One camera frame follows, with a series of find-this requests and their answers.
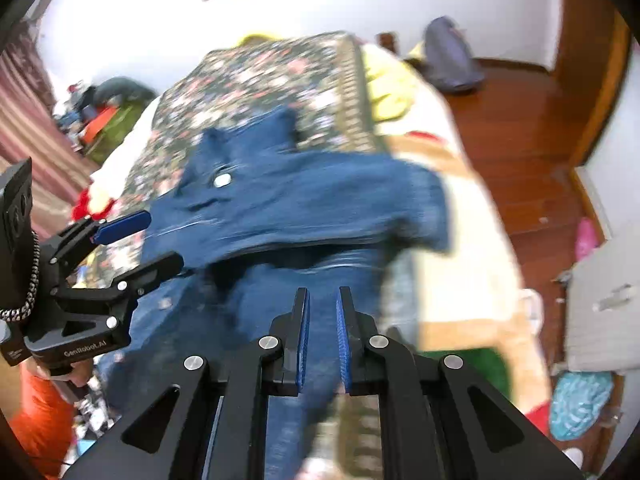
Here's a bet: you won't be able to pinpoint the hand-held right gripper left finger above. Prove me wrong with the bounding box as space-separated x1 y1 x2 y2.
62 287 311 480

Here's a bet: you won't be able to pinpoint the teal patterned cloth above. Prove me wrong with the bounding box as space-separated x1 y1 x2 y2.
550 371 615 442

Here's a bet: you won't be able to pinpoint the white cloth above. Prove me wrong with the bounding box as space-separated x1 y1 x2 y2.
90 95 162 197

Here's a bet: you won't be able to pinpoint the blue denim jeans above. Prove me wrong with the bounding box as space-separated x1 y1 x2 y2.
95 107 451 480

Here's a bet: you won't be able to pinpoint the pink striped curtain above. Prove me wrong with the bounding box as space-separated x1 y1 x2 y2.
0 25 101 241

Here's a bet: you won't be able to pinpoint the wooden door frame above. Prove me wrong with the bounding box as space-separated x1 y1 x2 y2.
570 10 632 167

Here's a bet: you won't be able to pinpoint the white cabinet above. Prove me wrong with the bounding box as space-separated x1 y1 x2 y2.
565 220 640 376

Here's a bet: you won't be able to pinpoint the red cloth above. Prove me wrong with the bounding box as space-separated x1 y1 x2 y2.
72 189 117 222

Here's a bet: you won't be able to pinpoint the dark floral blanket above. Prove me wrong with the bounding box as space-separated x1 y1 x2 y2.
90 31 416 480

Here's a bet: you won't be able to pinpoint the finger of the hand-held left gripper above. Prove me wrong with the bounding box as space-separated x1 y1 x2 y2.
49 210 152 273
50 252 185 331

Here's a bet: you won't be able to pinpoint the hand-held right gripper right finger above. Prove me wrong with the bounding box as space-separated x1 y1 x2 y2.
336 286 586 480

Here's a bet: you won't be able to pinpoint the person's left forearm orange sleeve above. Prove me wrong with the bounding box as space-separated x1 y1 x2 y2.
7 360 77 478

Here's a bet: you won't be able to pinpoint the cream printed bed sheet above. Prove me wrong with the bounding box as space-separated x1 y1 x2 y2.
360 42 556 441

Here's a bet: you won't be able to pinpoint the person's left hand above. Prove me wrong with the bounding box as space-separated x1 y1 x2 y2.
25 357 96 391

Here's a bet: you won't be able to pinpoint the orange cloth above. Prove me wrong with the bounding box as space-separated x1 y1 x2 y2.
80 107 121 144

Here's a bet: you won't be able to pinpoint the green bag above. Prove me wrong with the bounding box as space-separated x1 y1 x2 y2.
85 100 157 164

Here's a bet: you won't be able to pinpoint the dark grey cloth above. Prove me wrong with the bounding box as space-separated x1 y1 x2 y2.
92 76 159 107

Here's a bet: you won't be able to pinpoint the pile of mixed clutter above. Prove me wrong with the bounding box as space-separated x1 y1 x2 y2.
54 81 101 137

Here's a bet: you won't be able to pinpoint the grey bag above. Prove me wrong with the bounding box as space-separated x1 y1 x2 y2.
422 16 486 94

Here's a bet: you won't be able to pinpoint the yellow cloth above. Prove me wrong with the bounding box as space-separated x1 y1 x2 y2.
362 45 421 122

